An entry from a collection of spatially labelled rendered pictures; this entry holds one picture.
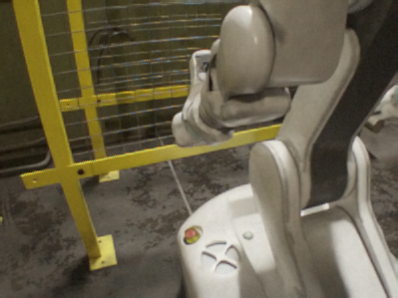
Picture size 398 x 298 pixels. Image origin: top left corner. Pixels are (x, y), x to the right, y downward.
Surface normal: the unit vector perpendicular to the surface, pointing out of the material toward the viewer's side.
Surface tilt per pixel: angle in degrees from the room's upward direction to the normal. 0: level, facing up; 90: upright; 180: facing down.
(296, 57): 110
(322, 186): 77
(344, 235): 23
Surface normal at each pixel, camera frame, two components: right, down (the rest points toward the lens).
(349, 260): 0.11, -0.57
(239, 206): 0.25, 0.20
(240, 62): -0.79, 0.38
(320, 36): 0.28, 0.77
